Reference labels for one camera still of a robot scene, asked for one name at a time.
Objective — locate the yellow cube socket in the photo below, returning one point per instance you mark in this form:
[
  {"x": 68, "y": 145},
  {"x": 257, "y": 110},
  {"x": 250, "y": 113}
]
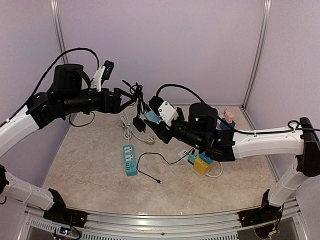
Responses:
[{"x": 201, "y": 167}]

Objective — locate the pink charger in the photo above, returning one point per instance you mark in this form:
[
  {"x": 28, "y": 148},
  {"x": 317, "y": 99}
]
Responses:
[{"x": 229, "y": 117}]

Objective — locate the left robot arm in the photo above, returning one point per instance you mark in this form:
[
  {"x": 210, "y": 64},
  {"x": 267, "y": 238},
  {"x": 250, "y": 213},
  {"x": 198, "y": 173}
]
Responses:
[{"x": 72, "y": 91}]

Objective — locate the teal power strip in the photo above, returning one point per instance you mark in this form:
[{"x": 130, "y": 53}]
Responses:
[{"x": 130, "y": 164}]

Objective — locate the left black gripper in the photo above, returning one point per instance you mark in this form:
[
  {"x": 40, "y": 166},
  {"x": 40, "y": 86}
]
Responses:
[{"x": 113, "y": 106}]

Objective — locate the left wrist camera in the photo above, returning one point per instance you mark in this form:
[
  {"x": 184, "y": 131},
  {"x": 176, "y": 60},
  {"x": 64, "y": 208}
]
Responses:
[{"x": 102, "y": 74}]

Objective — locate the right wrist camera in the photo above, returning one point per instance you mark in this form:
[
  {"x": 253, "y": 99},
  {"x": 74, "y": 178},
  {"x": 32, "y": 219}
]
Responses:
[{"x": 164, "y": 110}]

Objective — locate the teal USB charger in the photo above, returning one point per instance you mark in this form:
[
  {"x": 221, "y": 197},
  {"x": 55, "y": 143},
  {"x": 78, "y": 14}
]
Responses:
[{"x": 192, "y": 158}]

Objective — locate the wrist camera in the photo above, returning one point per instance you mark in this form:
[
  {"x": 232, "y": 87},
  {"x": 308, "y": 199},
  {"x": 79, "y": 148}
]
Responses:
[
  {"x": 164, "y": 110},
  {"x": 102, "y": 74}
]

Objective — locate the dark blue cube socket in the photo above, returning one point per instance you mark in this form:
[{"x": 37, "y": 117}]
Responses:
[{"x": 224, "y": 125}]

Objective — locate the blue rounded charger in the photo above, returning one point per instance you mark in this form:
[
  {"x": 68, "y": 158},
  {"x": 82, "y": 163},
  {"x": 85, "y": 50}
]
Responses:
[{"x": 205, "y": 158}]

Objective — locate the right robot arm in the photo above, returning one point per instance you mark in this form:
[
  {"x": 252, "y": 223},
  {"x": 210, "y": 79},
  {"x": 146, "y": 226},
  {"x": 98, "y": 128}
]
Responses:
[{"x": 199, "y": 130}]

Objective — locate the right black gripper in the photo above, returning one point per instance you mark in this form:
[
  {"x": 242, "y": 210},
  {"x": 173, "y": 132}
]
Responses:
[{"x": 158, "y": 129}]

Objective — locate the light blue charger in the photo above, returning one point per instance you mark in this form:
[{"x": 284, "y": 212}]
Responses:
[{"x": 152, "y": 117}]

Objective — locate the white power strip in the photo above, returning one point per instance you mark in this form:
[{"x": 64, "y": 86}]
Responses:
[{"x": 185, "y": 156}]

